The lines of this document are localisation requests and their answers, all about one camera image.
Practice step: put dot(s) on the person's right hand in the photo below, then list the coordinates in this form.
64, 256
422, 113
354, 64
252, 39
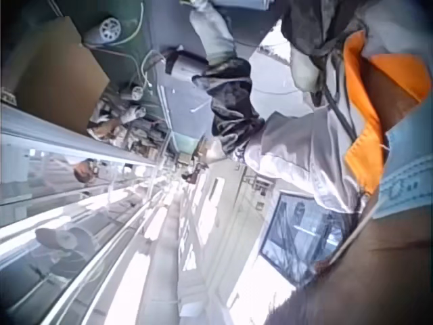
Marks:
304, 69

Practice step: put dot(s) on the silver and black cylinder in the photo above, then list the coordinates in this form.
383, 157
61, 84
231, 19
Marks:
184, 66

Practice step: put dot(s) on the dark framed window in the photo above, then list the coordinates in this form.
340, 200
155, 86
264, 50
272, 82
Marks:
301, 233

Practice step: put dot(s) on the small white spool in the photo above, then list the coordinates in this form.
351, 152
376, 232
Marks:
137, 92

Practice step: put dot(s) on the heap of mixed parts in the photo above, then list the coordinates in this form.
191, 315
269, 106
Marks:
132, 128

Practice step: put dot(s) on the brown cardboard box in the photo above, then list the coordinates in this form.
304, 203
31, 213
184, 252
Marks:
57, 74

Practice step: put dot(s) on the long glass partition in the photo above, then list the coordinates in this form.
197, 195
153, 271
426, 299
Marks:
50, 142

